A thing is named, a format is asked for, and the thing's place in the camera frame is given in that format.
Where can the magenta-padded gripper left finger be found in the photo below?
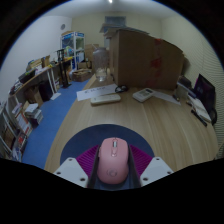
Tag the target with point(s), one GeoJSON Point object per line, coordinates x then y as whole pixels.
{"type": "Point", "coordinates": [70, 170]}

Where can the wall air vent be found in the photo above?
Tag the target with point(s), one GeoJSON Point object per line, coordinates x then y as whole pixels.
{"type": "Point", "coordinates": [115, 20]}

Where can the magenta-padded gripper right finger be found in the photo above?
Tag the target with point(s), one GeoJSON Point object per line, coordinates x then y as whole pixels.
{"type": "Point", "coordinates": [155, 169]}

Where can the pink computer mouse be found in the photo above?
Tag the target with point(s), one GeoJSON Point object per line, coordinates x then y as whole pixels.
{"type": "Point", "coordinates": [112, 163]}

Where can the small black glasses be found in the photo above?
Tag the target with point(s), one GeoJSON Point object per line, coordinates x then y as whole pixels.
{"type": "Point", "coordinates": [121, 89]}

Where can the wooden wall desk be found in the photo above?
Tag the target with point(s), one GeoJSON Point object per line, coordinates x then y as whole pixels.
{"type": "Point", "coordinates": [36, 75]}

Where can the white open book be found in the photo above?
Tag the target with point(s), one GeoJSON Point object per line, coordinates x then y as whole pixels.
{"type": "Point", "coordinates": [201, 107]}

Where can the round dark blue mouse pad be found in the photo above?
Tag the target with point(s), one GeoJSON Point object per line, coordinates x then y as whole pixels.
{"type": "Point", "coordinates": [90, 136]}

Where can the blue glass display cabinet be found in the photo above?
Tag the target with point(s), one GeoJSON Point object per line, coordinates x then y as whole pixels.
{"type": "Point", "coordinates": [72, 48]}

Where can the ceiling light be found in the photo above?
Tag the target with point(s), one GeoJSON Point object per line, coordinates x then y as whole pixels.
{"type": "Point", "coordinates": [110, 1]}

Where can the clear plastic jar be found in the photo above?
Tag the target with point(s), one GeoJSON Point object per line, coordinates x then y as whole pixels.
{"type": "Point", "coordinates": [100, 65]}

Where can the black monitor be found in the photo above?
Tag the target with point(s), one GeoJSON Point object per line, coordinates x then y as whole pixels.
{"type": "Point", "coordinates": [205, 91]}

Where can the large brown cardboard box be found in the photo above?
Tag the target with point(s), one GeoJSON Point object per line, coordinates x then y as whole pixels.
{"type": "Point", "coordinates": [143, 60]}

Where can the white remote control with buttons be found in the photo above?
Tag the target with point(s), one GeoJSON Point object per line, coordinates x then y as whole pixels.
{"type": "Point", "coordinates": [143, 94]}

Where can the shelf unit with books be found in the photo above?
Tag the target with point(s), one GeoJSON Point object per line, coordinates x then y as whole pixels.
{"type": "Point", "coordinates": [13, 133]}

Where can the black office chair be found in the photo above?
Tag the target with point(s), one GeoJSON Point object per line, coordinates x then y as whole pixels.
{"type": "Point", "coordinates": [213, 116]}

